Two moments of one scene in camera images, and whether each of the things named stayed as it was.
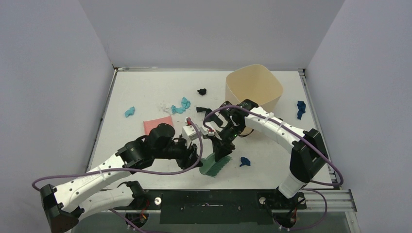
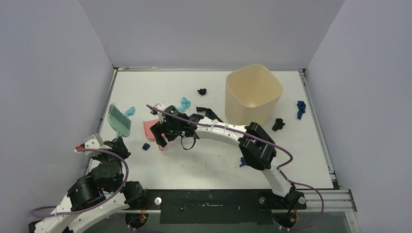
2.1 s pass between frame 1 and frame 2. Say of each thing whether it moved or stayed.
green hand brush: moved
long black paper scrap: stayed
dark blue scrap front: stayed
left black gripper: moved
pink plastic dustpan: stayed
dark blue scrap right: stayed
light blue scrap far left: stayed
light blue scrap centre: stayed
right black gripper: moved
